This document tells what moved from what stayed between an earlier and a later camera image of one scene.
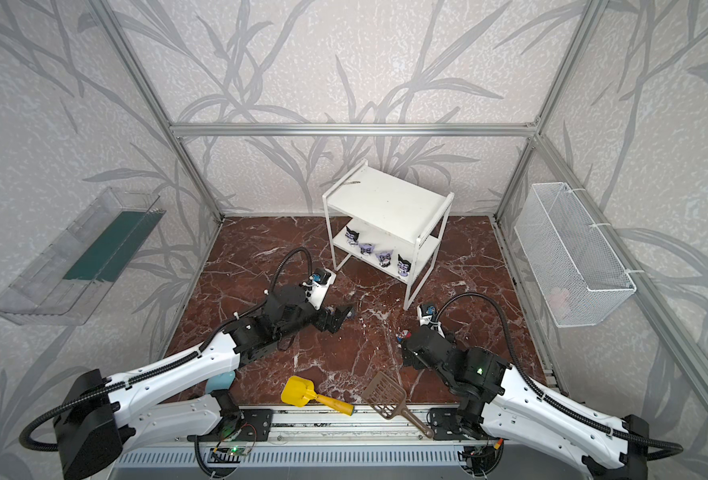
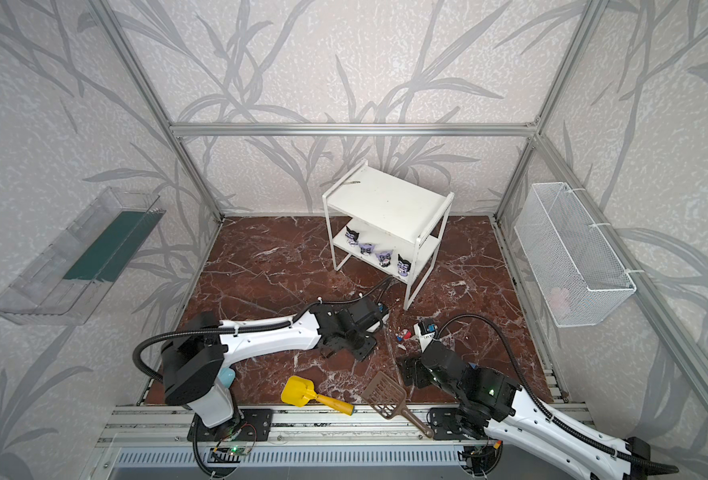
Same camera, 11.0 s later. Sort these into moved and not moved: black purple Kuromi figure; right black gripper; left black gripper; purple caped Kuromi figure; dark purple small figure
Moved: right black gripper; left black gripper
Not moved: dark purple small figure; purple caped Kuromi figure; black purple Kuromi figure
